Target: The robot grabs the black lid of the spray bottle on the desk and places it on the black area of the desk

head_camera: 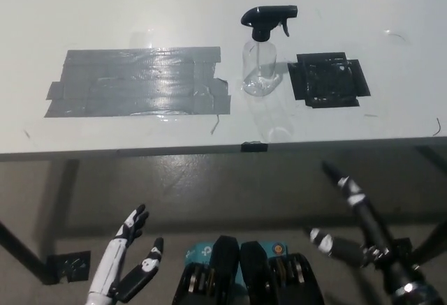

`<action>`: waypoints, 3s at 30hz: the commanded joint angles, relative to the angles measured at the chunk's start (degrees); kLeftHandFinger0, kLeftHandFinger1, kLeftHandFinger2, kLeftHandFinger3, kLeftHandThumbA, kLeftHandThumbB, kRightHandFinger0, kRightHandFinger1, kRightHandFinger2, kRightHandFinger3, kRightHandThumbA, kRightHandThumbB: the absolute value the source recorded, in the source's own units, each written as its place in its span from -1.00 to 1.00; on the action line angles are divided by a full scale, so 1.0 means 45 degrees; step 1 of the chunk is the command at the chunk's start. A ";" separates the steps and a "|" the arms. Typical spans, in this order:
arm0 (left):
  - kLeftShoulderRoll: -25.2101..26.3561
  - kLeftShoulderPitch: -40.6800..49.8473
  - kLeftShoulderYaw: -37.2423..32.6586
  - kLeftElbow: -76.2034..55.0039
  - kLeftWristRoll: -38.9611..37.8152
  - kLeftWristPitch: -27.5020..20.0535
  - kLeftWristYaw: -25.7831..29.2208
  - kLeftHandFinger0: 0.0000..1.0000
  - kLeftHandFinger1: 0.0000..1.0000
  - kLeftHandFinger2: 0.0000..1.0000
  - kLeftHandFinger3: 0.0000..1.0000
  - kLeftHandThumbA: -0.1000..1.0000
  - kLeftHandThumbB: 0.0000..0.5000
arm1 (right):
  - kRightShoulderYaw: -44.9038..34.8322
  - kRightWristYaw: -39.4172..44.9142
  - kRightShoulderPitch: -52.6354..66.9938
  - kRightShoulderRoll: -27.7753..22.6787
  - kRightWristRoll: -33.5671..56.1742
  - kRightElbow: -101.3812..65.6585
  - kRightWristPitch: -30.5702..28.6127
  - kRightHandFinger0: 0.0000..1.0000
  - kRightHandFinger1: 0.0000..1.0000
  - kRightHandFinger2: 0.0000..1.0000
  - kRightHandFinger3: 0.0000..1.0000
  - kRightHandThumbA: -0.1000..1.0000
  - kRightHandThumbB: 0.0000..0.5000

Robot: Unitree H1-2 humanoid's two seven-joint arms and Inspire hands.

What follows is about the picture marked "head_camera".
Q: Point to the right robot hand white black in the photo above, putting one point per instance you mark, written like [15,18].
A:
[373,224]

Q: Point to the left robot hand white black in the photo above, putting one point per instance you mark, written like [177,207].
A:
[111,259]

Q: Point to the black trigger spray lid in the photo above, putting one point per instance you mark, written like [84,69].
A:
[260,13]

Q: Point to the black ribbed robot body block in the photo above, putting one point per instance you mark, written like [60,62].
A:
[255,263]
[223,256]

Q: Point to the clear plastic spray bottle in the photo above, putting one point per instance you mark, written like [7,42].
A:
[260,60]

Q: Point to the black floor tape patch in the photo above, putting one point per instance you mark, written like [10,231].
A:
[70,265]
[403,244]

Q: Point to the black table leg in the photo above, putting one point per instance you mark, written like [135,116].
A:
[24,252]
[434,245]

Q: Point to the teal printed box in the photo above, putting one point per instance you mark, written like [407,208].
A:
[197,252]

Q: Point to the small black tape strip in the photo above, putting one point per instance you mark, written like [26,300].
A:
[254,147]

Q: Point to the black tape square patch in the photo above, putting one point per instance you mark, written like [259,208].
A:
[328,81]

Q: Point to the thin grey thread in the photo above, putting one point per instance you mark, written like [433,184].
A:
[214,123]

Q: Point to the grey duct tape patch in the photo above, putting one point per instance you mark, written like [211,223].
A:
[139,81]

